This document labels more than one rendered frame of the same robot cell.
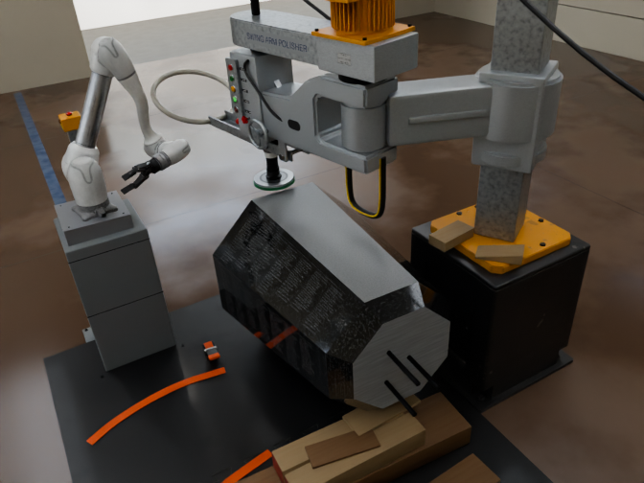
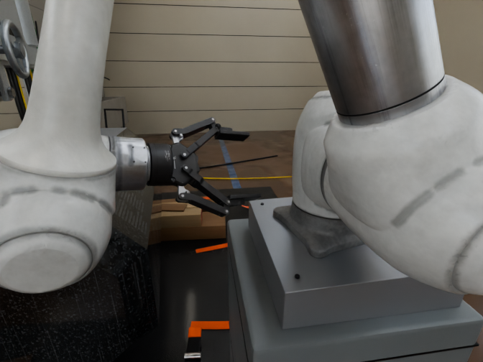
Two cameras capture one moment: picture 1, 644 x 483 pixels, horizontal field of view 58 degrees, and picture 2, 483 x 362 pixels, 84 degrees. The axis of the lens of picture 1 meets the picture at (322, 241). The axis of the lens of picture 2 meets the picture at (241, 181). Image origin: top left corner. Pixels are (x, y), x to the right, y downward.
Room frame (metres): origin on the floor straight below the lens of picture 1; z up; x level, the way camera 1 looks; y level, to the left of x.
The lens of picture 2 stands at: (3.17, 1.14, 1.17)
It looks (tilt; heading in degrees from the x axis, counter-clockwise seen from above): 21 degrees down; 199
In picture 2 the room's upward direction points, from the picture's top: straight up
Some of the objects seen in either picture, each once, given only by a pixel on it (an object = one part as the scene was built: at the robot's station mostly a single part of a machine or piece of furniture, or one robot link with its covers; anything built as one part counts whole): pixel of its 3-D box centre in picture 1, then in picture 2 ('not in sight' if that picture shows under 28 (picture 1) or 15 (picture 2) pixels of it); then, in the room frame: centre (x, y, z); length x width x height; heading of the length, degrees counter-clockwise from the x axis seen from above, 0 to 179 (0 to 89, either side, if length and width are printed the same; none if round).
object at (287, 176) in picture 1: (273, 177); not in sight; (2.79, 0.23, 0.92); 0.21 x 0.21 x 0.01
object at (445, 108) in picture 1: (470, 105); not in sight; (2.35, -0.65, 1.41); 0.74 x 0.34 x 0.25; 97
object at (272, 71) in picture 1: (275, 99); not in sight; (2.73, 0.18, 1.37); 0.36 x 0.22 x 0.45; 42
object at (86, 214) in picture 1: (95, 206); (323, 209); (2.62, 1.13, 0.91); 0.22 x 0.18 x 0.06; 38
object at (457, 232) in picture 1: (451, 235); not in sight; (2.30, -0.61, 0.81); 0.20 x 0.10 x 0.05; 126
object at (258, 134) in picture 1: (264, 132); (1, 49); (2.62, 0.24, 1.25); 0.15 x 0.10 x 0.15; 42
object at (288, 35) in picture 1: (309, 43); not in sight; (2.53, 0.00, 1.66); 0.96 x 0.25 x 0.17; 42
